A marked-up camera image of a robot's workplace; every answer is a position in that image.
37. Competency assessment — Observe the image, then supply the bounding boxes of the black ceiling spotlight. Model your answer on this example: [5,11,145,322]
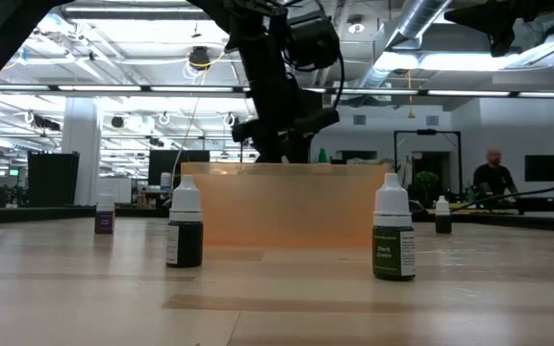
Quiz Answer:
[188,45,212,71]

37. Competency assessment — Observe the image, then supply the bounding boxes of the black metal table frame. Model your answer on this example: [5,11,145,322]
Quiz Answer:
[0,205,554,233]

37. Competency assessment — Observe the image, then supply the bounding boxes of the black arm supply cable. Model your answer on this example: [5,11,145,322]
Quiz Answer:
[449,185,554,213]

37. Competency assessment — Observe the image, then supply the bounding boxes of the black rack frame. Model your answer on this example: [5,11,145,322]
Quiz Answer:
[392,128,463,196]

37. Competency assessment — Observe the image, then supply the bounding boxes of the white square pillar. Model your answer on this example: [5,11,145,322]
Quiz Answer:
[61,98,103,206]

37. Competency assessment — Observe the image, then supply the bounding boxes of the black wall screen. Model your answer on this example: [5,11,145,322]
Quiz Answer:
[524,154,554,183]

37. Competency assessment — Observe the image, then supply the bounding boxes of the small purple dropper bottle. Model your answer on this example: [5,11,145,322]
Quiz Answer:
[93,191,116,235]

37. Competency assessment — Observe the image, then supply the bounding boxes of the black cabinet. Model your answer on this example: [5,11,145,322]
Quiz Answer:
[147,149,211,186]
[26,151,81,208]

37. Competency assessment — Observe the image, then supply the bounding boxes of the silver ceiling duct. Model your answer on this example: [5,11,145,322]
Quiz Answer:
[353,0,454,92]

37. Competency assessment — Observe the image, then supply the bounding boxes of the green potted plant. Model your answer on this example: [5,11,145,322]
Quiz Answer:
[414,170,441,203]

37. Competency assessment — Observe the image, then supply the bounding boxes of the person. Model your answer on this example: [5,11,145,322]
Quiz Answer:
[472,147,519,198]

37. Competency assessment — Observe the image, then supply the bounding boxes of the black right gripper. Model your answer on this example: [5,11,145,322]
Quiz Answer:
[443,0,547,58]

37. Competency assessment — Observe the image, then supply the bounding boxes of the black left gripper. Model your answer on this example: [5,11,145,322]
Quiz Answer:
[231,86,340,164]

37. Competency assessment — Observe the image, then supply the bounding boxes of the translucent orange plastic tray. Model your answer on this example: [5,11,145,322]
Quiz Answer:
[180,161,391,250]

